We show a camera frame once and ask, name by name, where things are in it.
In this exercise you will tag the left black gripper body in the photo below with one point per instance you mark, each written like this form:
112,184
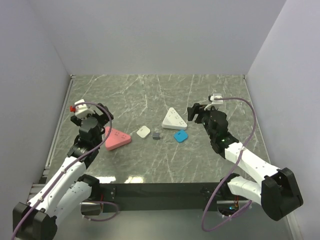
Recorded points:
102,119

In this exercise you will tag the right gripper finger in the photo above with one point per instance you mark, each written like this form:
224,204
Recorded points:
191,114
198,107

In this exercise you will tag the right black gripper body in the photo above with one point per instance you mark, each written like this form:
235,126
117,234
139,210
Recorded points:
203,118

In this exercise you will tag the white square plug adapter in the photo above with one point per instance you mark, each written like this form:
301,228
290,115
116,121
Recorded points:
143,132

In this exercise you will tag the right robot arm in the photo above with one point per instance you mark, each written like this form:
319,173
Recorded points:
275,190

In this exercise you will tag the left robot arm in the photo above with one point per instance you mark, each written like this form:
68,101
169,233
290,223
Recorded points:
40,217

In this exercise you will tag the blue square plug adapter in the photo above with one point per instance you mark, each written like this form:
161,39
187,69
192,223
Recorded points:
180,136

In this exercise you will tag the small grey plug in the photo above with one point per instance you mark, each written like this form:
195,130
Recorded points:
156,136

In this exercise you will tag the white triangular power strip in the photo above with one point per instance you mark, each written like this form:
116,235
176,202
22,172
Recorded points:
173,120

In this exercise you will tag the pink triangular power strip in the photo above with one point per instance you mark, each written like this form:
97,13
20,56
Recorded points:
117,139

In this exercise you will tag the black base beam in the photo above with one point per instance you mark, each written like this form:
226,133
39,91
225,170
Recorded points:
158,196

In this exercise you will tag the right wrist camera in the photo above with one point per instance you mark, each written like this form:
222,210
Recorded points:
213,98

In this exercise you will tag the aluminium rail frame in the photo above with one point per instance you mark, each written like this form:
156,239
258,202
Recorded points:
36,186

